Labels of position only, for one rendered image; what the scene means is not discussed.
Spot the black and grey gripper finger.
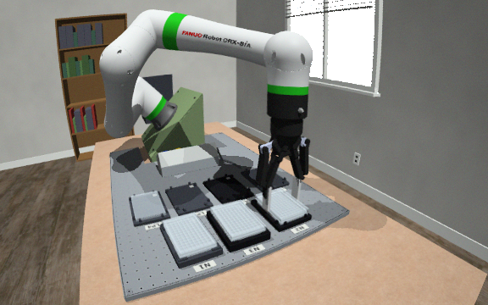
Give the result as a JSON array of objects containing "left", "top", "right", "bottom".
[
  {"left": 289, "top": 137, "right": 310, "bottom": 201},
  {"left": 255, "top": 140, "right": 288, "bottom": 211}
]

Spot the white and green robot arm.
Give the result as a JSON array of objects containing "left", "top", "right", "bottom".
[{"left": 99, "top": 9, "right": 313, "bottom": 138}]

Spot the white button panel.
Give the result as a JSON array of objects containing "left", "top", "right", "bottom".
[{"left": 156, "top": 142, "right": 241, "bottom": 178}]

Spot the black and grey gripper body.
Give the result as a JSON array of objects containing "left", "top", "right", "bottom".
[{"left": 269, "top": 118, "right": 303, "bottom": 157}]

